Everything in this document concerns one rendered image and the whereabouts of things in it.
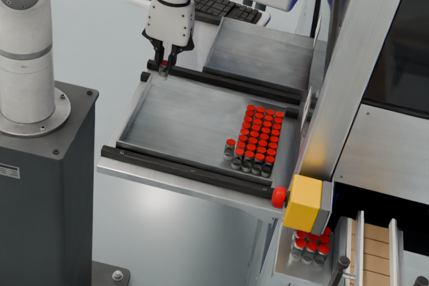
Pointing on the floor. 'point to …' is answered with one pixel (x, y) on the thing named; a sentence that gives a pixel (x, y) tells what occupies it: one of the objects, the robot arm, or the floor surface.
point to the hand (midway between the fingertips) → (165, 58)
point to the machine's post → (346, 78)
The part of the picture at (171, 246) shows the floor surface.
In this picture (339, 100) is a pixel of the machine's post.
